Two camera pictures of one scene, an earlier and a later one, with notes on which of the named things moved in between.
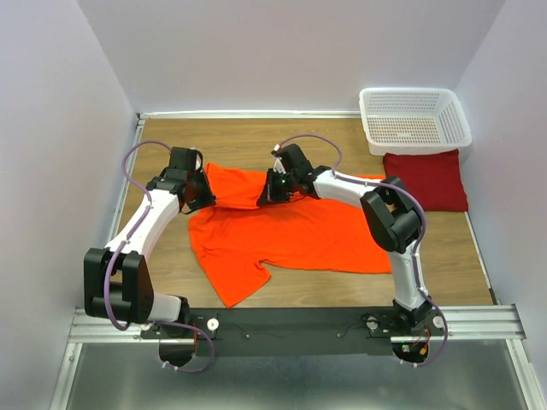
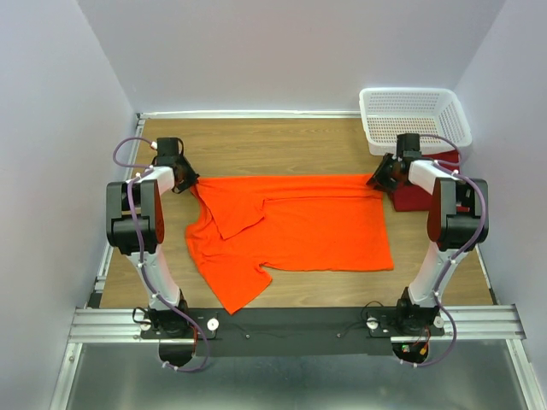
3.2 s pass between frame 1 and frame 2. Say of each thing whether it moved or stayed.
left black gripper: moved
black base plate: stayed
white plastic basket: stayed
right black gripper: moved
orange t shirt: stayed
